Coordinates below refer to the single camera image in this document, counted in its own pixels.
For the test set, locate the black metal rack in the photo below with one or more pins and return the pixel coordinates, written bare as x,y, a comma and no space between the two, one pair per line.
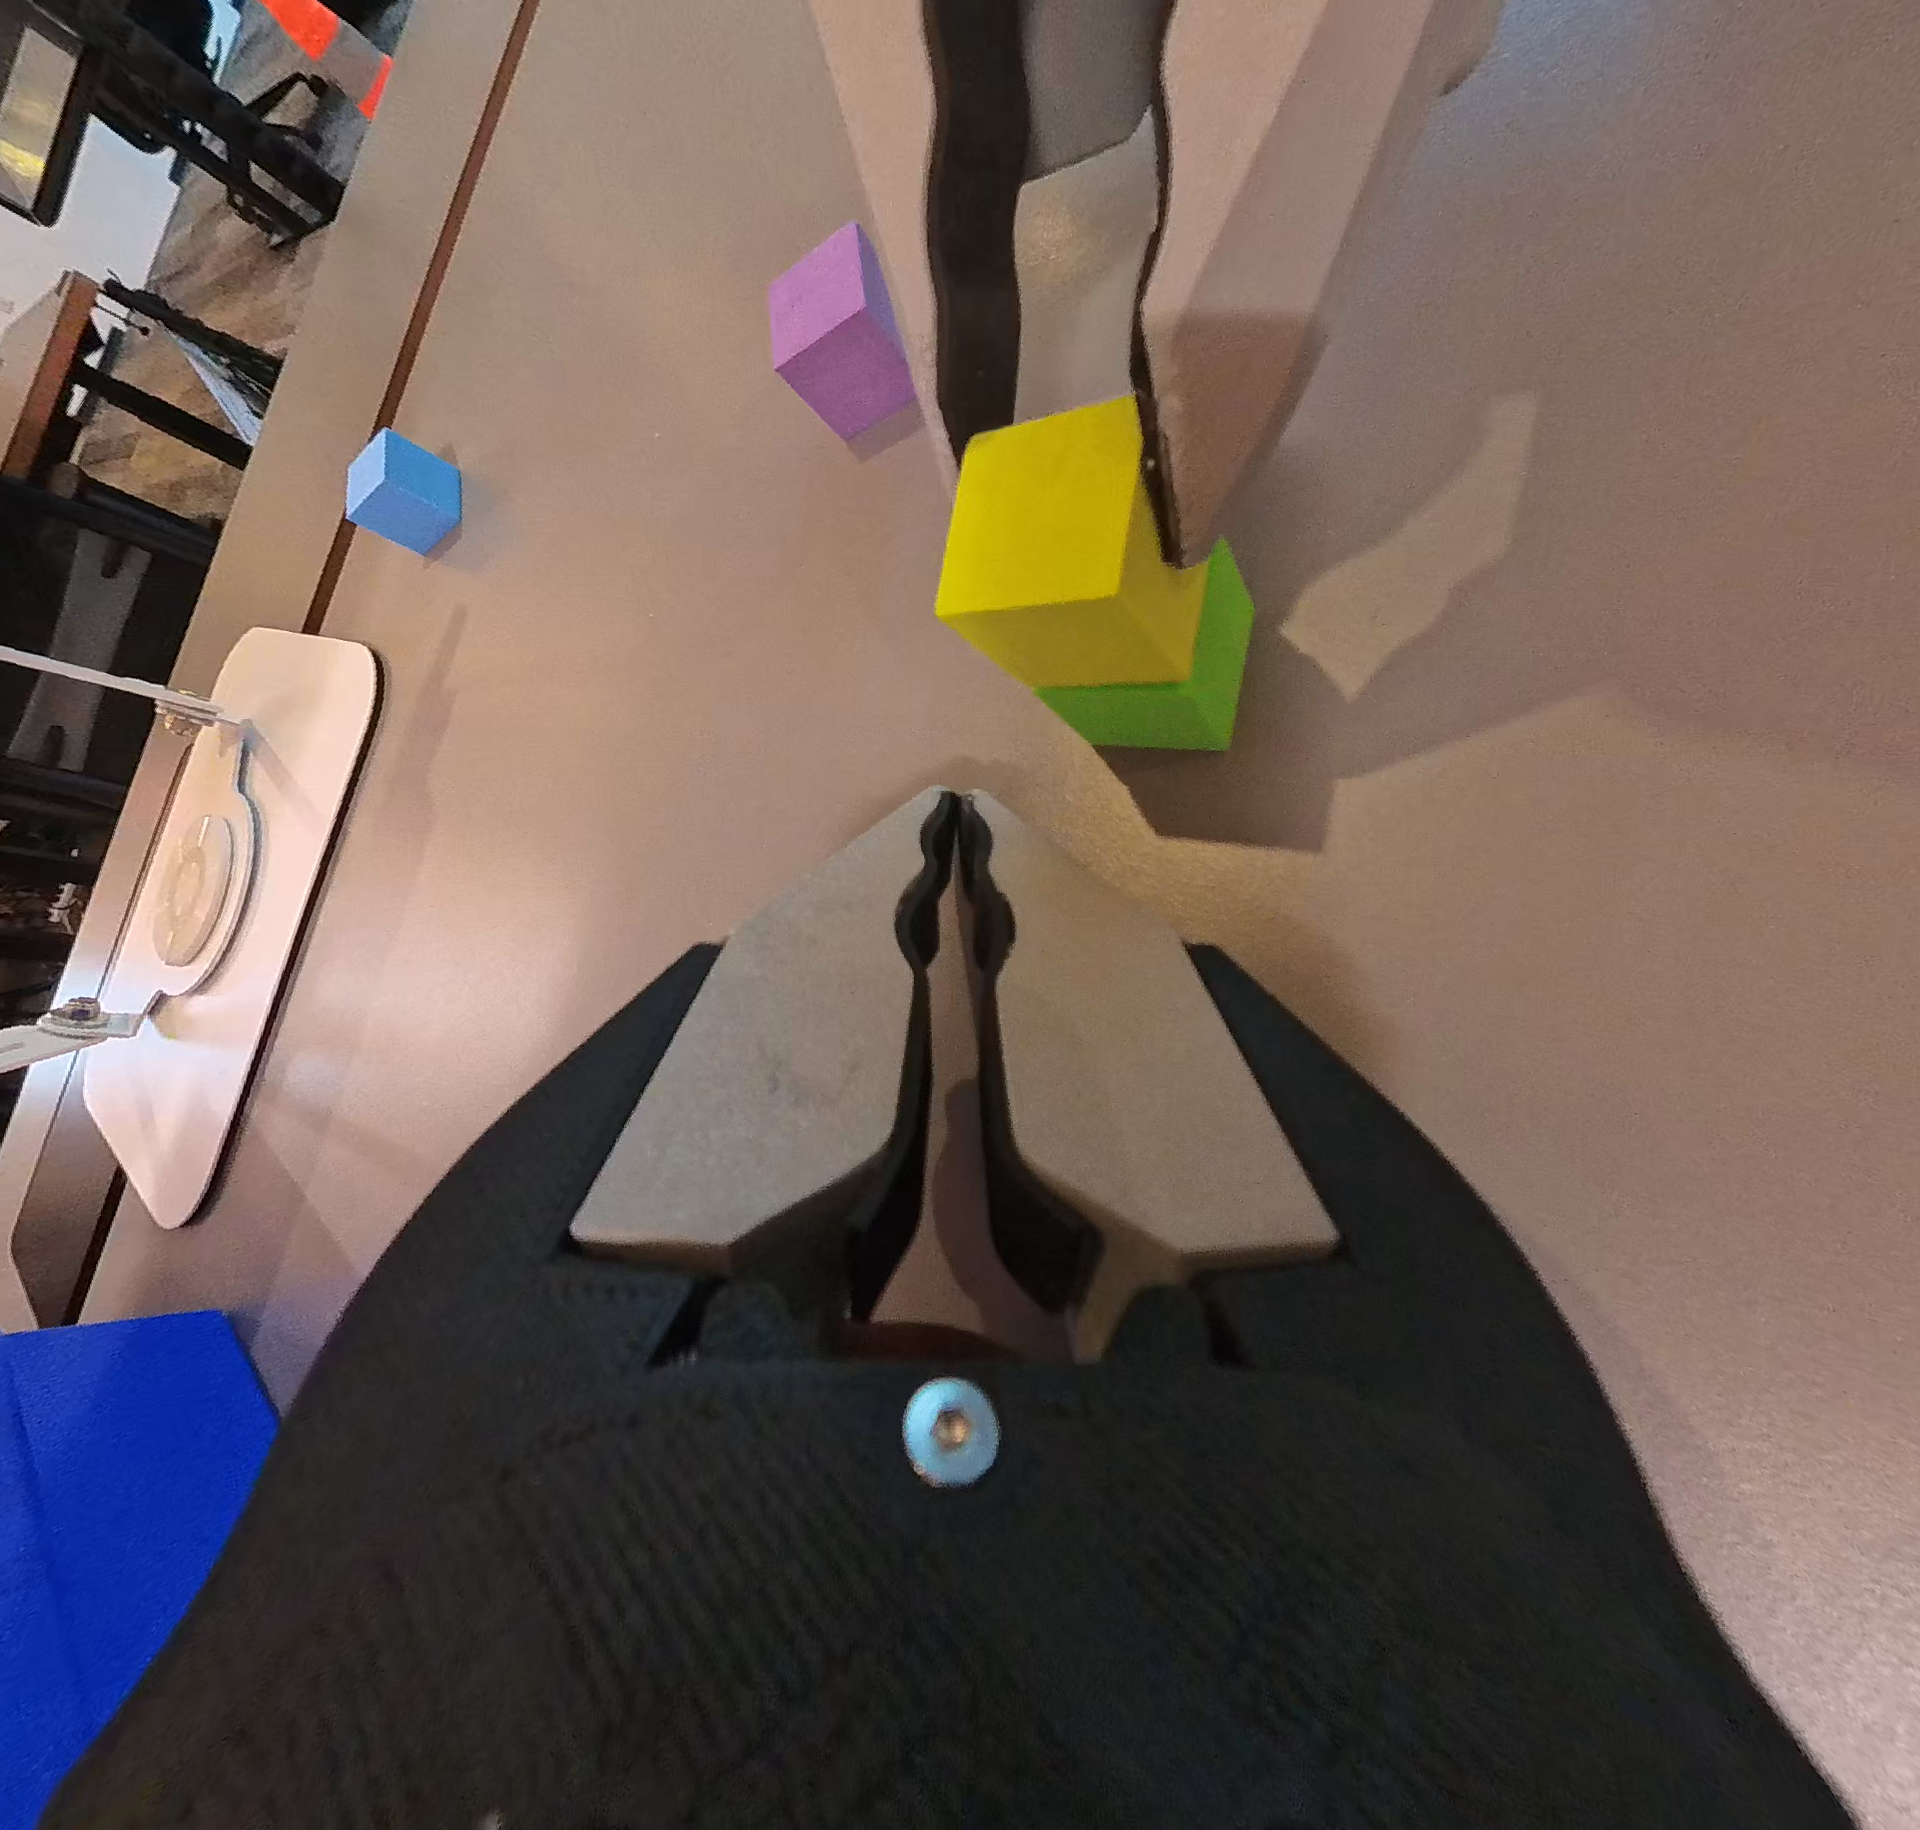
226,152

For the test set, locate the brown table with black legs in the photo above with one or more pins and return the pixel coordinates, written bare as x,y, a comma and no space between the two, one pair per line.
40,360

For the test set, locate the green foam cube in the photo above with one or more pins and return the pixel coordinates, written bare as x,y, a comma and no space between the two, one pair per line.
1185,689

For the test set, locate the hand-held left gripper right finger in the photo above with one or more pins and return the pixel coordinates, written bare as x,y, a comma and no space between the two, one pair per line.
1156,1094

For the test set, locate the purple foam cube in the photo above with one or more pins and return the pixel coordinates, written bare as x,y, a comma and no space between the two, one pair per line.
841,347

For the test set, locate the yellow foam cube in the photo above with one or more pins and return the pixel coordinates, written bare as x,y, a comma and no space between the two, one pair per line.
1052,540

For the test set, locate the blue cloth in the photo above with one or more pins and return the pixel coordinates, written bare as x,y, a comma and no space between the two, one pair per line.
104,1530

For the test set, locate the blue foam cube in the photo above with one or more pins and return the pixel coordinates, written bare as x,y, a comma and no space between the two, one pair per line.
401,495

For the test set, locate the clear acrylic stand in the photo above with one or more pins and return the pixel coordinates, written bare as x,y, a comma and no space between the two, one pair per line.
188,885

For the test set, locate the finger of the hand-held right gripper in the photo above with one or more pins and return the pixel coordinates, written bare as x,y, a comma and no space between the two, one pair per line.
1290,135
871,1

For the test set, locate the white rounded mat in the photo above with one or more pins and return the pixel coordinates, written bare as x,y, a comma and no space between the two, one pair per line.
286,841

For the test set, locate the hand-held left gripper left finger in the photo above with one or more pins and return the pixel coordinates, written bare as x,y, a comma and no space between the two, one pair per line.
765,1094

